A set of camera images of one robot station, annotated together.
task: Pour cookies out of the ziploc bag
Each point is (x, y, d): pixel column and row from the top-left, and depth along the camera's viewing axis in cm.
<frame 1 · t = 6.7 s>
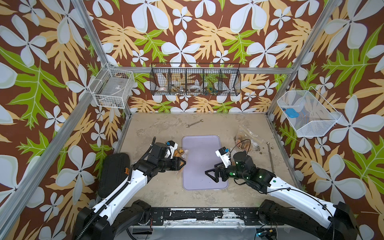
left hand: (183, 160, 79), fingers open
right hand: (209, 169, 74), fingers open
lavender plastic tray: (202, 156, 98), on the table
clear bag of cookies back: (245, 137, 93), point 13 cm above the table
silver wrench: (188, 125, 115), on the table
black tool case: (115, 169, 86), point 6 cm above the table
blue object in basket: (291, 113, 87), point 27 cm above the table
metal rod tool: (268, 143, 105), on the table

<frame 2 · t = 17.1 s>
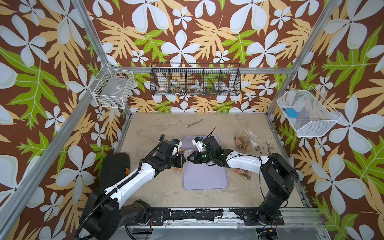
left hand: (186, 158, 83), fingers closed
right hand: (186, 158, 84), fingers closed
the named things where they were.

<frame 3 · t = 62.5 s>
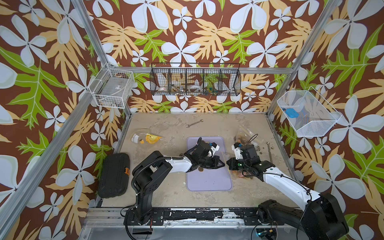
left hand: (226, 163, 83), fingers closed
right hand: (225, 161, 86), fingers closed
the named things where they were.

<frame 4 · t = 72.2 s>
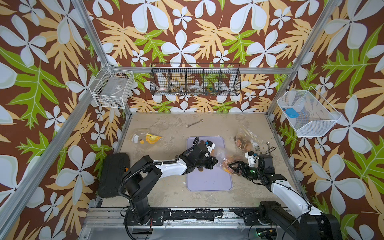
left hand: (219, 159, 85), fingers closed
right hand: (233, 167, 85), fingers open
